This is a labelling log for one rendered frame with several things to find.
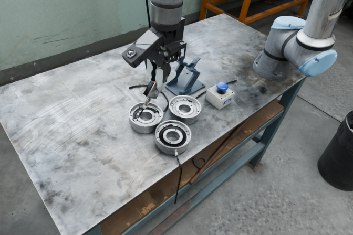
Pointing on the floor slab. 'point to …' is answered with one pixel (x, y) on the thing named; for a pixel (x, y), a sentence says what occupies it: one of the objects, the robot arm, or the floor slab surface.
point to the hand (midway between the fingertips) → (155, 86)
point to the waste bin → (339, 157)
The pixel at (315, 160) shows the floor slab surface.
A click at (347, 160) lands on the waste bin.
